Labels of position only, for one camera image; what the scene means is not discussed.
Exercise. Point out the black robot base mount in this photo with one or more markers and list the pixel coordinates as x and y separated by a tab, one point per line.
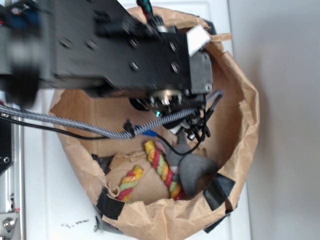
6	143

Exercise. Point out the brown paper bag bin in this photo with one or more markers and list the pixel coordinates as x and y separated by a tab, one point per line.
132	197

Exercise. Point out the aluminium frame rail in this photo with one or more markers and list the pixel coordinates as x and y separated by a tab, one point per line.
12	189

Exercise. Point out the grey plush rabbit toy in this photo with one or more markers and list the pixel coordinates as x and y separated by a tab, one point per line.
187	169

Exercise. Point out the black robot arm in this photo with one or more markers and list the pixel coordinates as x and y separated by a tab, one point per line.
97	46

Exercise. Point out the red yellow green rope toy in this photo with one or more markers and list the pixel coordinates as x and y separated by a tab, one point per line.
161	167

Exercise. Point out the black gripper body with motor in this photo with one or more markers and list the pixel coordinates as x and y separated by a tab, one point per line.
193	64

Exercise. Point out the white plastic tray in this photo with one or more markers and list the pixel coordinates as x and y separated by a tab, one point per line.
57	207

